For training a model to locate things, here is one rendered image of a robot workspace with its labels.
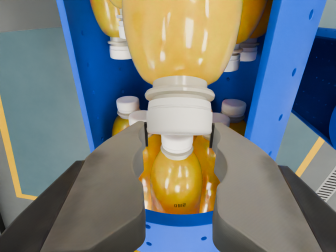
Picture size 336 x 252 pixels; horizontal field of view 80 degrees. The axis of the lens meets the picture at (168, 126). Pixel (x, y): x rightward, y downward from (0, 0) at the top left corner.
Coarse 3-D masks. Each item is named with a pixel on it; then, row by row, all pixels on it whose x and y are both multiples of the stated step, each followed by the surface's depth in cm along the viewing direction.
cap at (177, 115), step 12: (156, 108) 11; (168, 108) 10; (180, 108) 10; (192, 108) 10; (204, 108) 11; (156, 120) 11; (168, 120) 10; (180, 120) 10; (192, 120) 10; (204, 120) 11; (156, 132) 11; (168, 132) 12; (180, 132) 10; (192, 132) 10; (204, 132) 11
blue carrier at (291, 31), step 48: (288, 0) 13; (96, 48) 31; (288, 48) 15; (96, 96) 33; (144, 96) 42; (240, 96) 37; (288, 96) 18; (96, 144) 33; (144, 240) 24; (192, 240) 23
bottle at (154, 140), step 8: (152, 136) 30; (160, 136) 31; (152, 144) 29; (160, 144) 30; (144, 152) 29; (152, 152) 29; (144, 160) 29; (152, 160) 29; (144, 168) 29; (144, 176) 30; (144, 184) 31; (144, 192) 32; (144, 200) 32
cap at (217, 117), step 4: (212, 112) 30; (216, 112) 30; (212, 116) 29; (216, 116) 29; (220, 116) 29; (224, 116) 29; (212, 120) 28; (216, 120) 28; (220, 120) 28; (224, 120) 28; (228, 120) 28; (228, 124) 28
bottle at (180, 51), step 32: (128, 0) 10; (160, 0) 9; (192, 0) 9; (224, 0) 10; (128, 32) 11; (160, 32) 10; (192, 32) 9; (224, 32) 10; (160, 64) 10; (192, 64) 10; (224, 64) 11; (160, 96) 11; (192, 96) 11
